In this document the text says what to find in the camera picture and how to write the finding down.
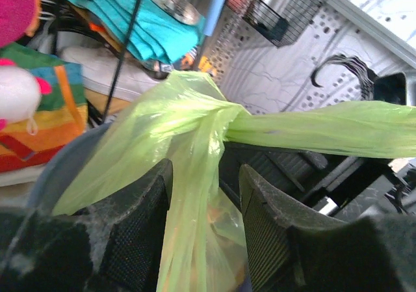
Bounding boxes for teal folded cloth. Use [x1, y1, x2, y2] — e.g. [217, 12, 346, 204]
[68, 0, 205, 64]

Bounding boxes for blue trash bin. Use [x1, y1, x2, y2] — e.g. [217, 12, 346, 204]
[27, 123, 111, 214]

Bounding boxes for green trash bag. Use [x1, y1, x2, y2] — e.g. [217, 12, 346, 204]
[53, 72, 415, 291]

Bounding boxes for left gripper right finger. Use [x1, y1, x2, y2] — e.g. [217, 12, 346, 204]
[239, 165, 415, 291]

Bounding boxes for white pink plush doll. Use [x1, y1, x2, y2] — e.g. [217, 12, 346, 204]
[1, 59, 53, 135]

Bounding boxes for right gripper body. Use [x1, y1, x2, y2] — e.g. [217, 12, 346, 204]
[311, 160, 415, 222]

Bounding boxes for wooden shelf rack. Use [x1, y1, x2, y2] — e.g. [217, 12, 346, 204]
[70, 0, 150, 124]

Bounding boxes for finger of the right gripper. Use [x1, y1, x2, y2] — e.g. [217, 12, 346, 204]
[220, 142, 390, 207]

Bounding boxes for black wire basket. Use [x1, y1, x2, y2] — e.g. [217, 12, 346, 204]
[210, 0, 327, 51]

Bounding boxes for magenta cloth bag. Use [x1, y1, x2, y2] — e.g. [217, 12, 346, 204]
[1, 0, 36, 47]

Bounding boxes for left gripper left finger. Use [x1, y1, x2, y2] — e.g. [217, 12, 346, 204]
[1, 159, 173, 291]

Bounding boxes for blue floor mop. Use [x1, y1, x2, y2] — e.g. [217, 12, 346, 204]
[203, 0, 225, 36]

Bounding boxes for rainbow striped bag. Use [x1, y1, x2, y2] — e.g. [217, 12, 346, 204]
[1, 43, 88, 172]

